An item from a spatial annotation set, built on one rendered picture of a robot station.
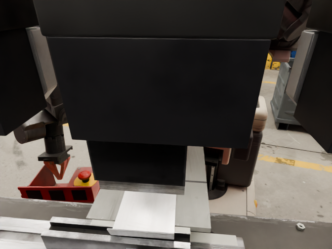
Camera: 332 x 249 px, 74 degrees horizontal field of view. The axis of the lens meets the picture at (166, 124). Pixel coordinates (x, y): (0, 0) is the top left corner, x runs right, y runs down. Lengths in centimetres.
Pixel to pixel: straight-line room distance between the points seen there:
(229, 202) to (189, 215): 103
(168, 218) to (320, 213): 168
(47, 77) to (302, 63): 25
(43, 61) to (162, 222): 25
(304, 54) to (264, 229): 37
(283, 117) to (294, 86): 254
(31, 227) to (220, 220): 35
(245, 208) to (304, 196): 75
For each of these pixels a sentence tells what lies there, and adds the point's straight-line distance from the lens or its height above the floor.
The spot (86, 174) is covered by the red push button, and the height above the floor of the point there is 81.
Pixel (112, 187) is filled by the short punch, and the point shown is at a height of 108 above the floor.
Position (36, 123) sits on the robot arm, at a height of 99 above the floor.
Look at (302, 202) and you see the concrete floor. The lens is 197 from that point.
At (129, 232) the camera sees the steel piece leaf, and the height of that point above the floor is 102.
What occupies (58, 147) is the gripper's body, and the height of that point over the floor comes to 89.
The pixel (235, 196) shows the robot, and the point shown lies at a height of 28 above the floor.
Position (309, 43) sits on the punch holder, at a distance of 24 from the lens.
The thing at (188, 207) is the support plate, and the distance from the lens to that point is 36.
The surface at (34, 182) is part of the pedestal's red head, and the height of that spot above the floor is 80.
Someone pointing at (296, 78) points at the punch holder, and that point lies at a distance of 24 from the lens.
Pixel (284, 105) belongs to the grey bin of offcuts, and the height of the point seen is 31.
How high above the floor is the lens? 127
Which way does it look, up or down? 29 degrees down
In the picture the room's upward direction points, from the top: straight up
